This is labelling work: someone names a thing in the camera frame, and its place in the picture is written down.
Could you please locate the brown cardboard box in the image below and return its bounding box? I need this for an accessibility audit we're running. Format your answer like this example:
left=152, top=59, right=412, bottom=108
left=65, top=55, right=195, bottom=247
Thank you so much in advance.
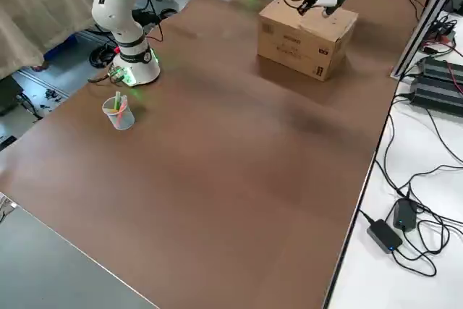
left=256, top=0, right=360, bottom=82

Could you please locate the large black power supply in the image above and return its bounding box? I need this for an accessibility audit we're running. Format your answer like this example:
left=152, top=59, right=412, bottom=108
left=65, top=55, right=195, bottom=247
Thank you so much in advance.
left=410, top=77, right=463, bottom=119
left=417, top=56, right=463, bottom=84

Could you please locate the pink marker pen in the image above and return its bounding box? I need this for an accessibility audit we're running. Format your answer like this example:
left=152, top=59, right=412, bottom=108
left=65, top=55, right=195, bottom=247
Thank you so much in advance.
left=116, top=96, right=129, bottom=127

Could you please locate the clear plastic cup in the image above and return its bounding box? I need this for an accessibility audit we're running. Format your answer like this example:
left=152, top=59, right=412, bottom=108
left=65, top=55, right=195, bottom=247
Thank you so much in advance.
left=101, top=93, right=135, bottom=131

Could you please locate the small black power adapter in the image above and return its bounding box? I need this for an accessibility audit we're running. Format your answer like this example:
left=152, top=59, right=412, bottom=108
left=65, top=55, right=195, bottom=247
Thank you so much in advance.
left=392, top=197, right=420, bottom=232
left=367, top=219, right=404, bottom=254

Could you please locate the beige curtain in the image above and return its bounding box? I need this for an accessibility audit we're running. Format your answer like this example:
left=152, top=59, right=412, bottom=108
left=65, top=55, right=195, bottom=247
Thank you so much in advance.
left=0, top=0, right=109, bottom=80

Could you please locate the aluminium frame post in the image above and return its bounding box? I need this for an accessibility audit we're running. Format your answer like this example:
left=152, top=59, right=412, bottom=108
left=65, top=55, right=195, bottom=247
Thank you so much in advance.
left=389, top=0, right=463, bottom=79

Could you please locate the black cable hub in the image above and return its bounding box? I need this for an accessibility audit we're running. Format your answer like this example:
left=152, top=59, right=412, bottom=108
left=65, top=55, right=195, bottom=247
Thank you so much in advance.
left=421, top=17, right=457, bottom=53

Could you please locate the black desk cable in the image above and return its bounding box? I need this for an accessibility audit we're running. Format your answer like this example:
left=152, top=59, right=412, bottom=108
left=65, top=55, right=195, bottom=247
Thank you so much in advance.
left=372, top=93, right=463, bottom=198

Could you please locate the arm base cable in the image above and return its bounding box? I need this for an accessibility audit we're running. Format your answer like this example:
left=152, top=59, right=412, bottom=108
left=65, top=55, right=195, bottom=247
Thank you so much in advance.
left=88, top=69, right=114, bottom=84

